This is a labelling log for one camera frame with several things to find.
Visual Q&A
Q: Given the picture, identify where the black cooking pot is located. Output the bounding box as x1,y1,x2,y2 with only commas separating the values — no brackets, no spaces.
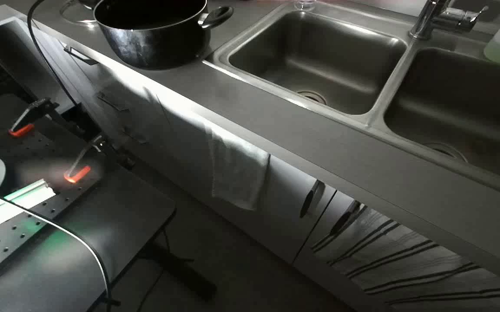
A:
92,0,237,71

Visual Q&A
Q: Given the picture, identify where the white hanging dish towel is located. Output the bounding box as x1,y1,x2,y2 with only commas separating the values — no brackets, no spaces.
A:
96,70,273,214

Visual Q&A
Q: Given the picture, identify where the double basin steel sink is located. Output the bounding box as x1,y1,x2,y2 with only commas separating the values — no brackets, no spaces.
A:
212,4,500,205

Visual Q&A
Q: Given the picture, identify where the steel sink faucet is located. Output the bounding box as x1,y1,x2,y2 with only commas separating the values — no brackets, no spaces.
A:
408,0,490,44

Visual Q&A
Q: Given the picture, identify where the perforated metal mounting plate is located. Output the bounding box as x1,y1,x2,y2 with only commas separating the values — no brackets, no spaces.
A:
0,172,110,292

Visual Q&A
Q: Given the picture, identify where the black cabinet handle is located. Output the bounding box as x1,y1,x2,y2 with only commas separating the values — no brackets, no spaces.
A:
329,200,368,238
299,179,327,221

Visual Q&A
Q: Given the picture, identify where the black clamp orange handle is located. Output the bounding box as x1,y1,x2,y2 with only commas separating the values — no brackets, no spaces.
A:
7,97,61,139
63,136,108,188

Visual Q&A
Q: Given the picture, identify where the thin white cable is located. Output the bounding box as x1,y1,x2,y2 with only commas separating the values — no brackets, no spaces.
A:
0,182,117,309

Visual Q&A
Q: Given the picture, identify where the steel drawer handle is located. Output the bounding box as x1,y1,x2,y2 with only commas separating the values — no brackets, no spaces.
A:
63,44,99,68

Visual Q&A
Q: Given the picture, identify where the aluminium rail bar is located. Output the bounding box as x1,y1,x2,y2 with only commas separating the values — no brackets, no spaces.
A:
0,177,58,215

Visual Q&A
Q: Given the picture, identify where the thin black cable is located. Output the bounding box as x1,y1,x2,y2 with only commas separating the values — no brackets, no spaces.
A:
26,0,86,113

